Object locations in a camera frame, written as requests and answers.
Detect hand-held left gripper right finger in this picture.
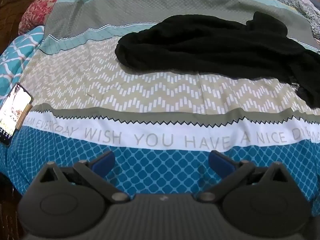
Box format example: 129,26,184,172
199,150,288,203

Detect black pants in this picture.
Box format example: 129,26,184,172
114,11,320,109

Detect smartphone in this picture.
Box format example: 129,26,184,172
0,82,33,146

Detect red floral quilt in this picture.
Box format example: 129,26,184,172
19,0,253,35

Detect carved wooden headboard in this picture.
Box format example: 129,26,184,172
0,0,53,55

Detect patterned striped bedsheet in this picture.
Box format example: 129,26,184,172
0,0,320,207

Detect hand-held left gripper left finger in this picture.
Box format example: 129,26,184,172
37,150,131,204

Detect teal lattice pillow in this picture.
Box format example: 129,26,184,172
0,26,45,105

